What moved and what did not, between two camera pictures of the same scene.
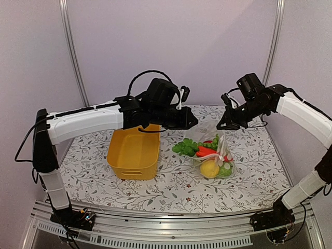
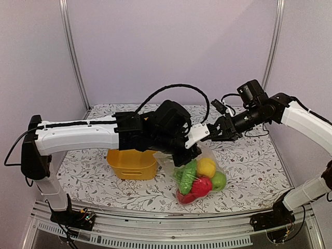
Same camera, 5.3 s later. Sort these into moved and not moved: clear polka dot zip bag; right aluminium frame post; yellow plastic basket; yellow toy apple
Moved: clear polka dot zip bag
Not moved: yellow plastic basket; yellow toy apple; right aluminium frame post
